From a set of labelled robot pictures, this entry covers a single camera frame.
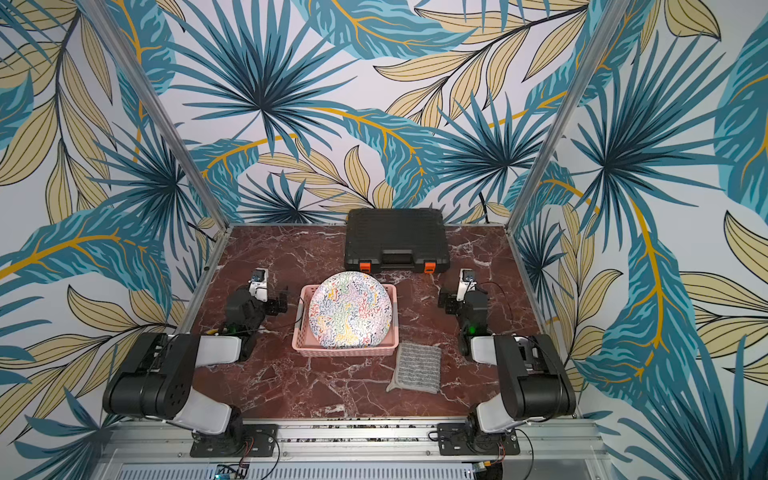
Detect colourful speckled plate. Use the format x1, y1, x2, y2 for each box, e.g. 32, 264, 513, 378
308, 271, 393, 349

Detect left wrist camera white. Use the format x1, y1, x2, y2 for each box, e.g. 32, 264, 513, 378
248, 268, 269, 302

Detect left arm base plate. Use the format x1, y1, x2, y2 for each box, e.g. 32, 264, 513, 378
190, 424, 278, 458

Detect black tool case orange latches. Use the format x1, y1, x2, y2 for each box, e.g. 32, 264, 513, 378
344, 208, 450, 274

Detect grey striped cloth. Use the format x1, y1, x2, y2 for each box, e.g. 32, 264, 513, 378
386, 342, 442, 394

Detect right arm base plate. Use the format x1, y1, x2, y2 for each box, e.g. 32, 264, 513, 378
435, 422, 520, 457

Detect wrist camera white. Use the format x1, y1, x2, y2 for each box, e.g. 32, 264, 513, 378
456, 268, 477, 302
248, 268, 269, 302

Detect pink plastic basket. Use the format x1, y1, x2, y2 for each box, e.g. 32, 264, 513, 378
292, 284, 400, 357

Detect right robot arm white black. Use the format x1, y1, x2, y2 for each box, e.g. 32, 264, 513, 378
436, 290, 576, 457

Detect aluminium frame post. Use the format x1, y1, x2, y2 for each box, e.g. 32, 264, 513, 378
78, 0, 230, 230
506, 1, 628, 238

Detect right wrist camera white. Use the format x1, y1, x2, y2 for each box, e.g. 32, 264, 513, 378
456, 268, 477, 302

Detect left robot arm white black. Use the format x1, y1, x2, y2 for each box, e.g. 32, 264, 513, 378
102, 287, 288, 460

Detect aluminium front rail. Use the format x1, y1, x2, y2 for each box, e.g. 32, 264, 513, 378
92, 417, 618, 479

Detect left aluminium frame post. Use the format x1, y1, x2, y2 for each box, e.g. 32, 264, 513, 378
78, 0, 230, 230

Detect right aluminium frame post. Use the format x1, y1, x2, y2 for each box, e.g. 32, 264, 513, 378
506, 1, 628, 238

